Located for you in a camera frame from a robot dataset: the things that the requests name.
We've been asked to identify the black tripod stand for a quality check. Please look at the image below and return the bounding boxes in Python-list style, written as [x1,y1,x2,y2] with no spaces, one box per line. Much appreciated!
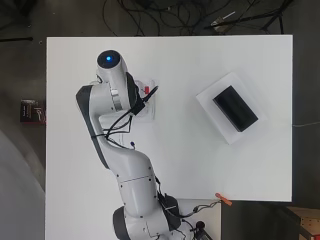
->
[256,0,294,35]

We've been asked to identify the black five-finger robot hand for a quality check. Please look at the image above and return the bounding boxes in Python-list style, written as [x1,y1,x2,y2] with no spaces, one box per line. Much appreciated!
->
[125,72,160,117]

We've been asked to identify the black block with slots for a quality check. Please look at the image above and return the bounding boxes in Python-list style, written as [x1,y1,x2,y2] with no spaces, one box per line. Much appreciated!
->
[212,85,260,133]

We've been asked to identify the black printed box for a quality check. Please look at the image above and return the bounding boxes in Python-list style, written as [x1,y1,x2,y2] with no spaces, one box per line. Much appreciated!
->
[19,98,47,124]

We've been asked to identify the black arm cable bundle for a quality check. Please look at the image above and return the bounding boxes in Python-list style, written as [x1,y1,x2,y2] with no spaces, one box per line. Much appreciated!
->
[90,99,148,152]

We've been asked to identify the black floor cables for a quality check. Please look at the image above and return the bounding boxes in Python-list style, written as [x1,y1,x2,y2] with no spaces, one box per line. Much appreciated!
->
[102,0,258,37]

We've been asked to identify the wooden crate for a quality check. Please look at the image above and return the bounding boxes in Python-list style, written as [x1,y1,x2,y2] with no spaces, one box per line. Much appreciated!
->
[287,205,320,240]

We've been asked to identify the orange clip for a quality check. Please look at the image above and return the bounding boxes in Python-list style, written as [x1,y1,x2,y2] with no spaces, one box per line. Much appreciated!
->
[214,192,233,207]

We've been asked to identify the large white flat box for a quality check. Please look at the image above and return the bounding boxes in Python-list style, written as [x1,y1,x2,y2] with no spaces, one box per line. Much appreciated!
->
[195,71,269,146]

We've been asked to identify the thin white cable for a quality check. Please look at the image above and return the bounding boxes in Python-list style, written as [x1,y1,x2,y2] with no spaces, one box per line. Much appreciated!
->
[292,121,320,128]

